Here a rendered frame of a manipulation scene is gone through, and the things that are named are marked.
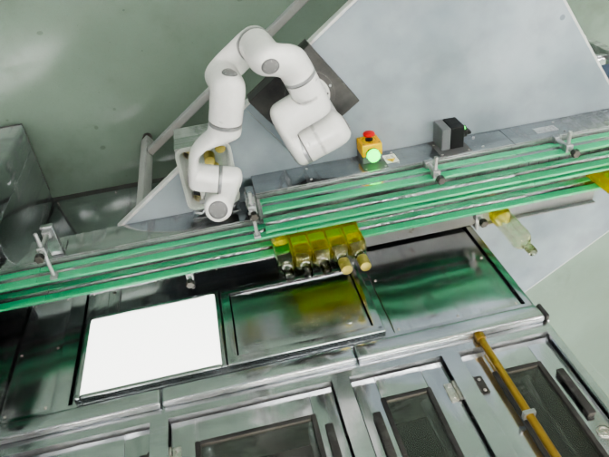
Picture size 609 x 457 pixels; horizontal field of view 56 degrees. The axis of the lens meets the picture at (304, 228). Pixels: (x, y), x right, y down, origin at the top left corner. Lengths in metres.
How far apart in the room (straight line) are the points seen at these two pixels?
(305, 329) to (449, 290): 0.49
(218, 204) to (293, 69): 0.41
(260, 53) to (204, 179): 0.37
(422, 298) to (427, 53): 0.78
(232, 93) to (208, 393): 0.80
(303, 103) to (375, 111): 0.54
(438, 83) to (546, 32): 0.38
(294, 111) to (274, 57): 0.18
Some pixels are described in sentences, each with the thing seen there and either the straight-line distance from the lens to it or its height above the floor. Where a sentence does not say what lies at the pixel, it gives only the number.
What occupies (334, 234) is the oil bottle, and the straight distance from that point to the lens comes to 1.84.
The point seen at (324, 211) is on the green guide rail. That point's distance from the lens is 1.90.
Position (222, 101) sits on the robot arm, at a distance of 1.40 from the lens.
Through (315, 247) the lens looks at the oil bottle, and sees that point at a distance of 1.80.
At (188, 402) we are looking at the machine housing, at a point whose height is 1.39.
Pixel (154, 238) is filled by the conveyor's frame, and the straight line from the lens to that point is 1.93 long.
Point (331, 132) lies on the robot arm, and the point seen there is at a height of 1.12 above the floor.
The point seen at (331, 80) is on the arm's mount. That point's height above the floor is 0.81.
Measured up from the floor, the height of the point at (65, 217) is 0.26.
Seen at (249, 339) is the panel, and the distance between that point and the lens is 1.75.
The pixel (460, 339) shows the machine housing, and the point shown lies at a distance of 1.74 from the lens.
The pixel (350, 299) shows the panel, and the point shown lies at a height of 1.15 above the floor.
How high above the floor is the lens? 2.48
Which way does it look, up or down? 54 degrees down
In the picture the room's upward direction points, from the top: 160 degrees clockwise
